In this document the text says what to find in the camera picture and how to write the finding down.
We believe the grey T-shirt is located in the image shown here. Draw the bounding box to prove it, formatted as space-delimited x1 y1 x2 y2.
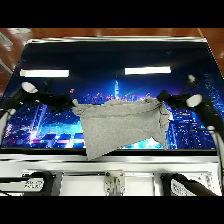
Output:
71 96 175 161

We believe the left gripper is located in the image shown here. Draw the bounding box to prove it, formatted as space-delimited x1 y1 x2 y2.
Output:
54 92 76 113

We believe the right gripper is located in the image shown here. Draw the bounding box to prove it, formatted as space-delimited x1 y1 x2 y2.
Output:
156 89 177 107

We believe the silver frame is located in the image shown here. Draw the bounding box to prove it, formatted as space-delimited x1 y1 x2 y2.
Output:
0 149 224 197

